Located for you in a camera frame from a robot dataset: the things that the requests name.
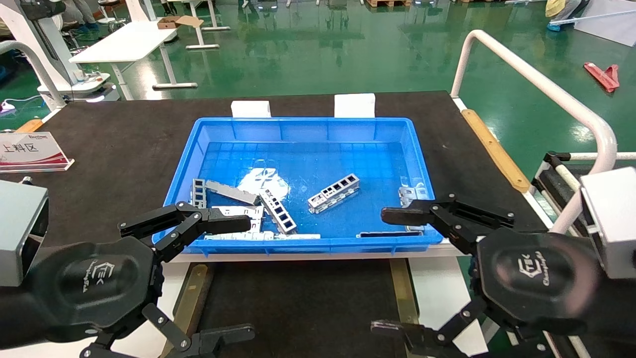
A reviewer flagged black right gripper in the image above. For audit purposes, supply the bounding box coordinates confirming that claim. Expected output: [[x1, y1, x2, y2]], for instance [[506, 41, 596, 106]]
[[370, 194, 604, 358]]

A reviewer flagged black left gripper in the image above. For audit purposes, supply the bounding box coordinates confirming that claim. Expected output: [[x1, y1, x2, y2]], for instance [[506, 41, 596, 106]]
[[27, 201, 256, 358]]

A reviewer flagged silver windowed metal bracket part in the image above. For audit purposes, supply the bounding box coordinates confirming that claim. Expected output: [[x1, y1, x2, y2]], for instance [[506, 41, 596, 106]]
[[258, 189, 298, 234], [307, 173, 360, 214]]

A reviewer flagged silver bent metal clip part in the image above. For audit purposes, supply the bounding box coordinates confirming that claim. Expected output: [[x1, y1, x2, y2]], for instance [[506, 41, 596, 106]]
[[399, 184, 429, 207]]

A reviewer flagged dark thin metal strip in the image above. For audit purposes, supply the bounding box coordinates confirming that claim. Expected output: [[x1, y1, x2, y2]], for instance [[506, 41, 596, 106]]
[[357, 229, 423, 238]]

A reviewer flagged blue plastic bin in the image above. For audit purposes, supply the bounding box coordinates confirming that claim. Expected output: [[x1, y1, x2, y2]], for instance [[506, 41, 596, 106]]
[[152, 117, 444, 255]]

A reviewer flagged long wooden edge strip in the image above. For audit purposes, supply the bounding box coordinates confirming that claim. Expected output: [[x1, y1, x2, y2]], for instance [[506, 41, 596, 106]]
[[461, 108, 531, 193]]

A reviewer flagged black padded cart bar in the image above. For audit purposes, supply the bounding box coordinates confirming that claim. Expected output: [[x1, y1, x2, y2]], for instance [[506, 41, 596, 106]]
[[533, 167, 583, 227]]

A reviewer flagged white cart tube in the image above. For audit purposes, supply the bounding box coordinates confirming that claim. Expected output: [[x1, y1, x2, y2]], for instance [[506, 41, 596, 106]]
[[553, 163, 583, 193]]

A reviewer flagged white foam block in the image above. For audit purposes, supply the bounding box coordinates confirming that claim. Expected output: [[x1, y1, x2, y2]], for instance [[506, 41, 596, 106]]
[[231, 100, 271, 118], [334, 93, 376, 118]]

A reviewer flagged white curved railing pipe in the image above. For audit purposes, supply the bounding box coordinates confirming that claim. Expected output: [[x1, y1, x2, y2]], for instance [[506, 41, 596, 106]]
[[450, 30, 618, 234]]

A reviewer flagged acrylic sign with Chinese text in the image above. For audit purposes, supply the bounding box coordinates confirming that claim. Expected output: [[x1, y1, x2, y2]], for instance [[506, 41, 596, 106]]
[[0, 131, 75, 173]]

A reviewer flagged short wooden edge strip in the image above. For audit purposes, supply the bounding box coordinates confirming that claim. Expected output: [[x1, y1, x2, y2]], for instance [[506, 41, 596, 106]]
[[15, 118, 44, 134]]

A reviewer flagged white work table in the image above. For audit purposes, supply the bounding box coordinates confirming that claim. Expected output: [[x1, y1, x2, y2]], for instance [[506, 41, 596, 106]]
[[69, 20, 199, 100]]

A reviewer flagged red floor tool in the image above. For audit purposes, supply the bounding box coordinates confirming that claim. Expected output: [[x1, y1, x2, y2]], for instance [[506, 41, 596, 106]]
[[584, 62, 620, 93]]

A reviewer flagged open cardboard box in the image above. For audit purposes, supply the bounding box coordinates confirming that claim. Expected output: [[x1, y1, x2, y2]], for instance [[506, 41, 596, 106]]
[[157, 15, 204, 29]]

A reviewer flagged grey curved railing pipe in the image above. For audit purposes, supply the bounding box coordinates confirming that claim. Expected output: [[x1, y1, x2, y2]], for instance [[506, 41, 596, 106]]
[[0, 41, 66, 111]]

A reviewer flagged person in yellow top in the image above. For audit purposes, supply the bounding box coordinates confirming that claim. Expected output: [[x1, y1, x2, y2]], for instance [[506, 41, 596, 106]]
[[545, 0, 592, 31]]

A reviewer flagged white machine with base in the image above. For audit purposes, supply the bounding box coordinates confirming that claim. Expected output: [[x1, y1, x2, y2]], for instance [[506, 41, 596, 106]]
[[0, 0, 120, 102]]

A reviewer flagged white leaning board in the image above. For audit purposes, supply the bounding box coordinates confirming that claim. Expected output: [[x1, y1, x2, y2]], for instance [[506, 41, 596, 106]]
[[574, 0, 636, 48]]

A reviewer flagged brass container rail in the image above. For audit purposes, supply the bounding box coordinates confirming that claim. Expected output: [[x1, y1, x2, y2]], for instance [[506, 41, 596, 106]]
[[159, 264, 214, 358], [389, 259, 420, 326]]

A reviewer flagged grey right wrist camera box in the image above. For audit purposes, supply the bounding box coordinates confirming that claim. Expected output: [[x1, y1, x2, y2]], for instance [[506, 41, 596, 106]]
[[580, 167, 636, 279]]

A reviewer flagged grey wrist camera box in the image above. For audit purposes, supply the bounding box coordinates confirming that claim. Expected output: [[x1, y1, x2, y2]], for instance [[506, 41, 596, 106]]
[[0, 180, 49, 287], [580, 167, 636, 279]]

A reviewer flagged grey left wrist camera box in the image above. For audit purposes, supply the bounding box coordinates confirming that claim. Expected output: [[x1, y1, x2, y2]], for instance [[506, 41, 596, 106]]
[[0, 180, 49, 287]]

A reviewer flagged white table leg frame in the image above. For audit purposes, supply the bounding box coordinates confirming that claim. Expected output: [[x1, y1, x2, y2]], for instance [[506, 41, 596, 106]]
[[171, 0, 232, 50]]

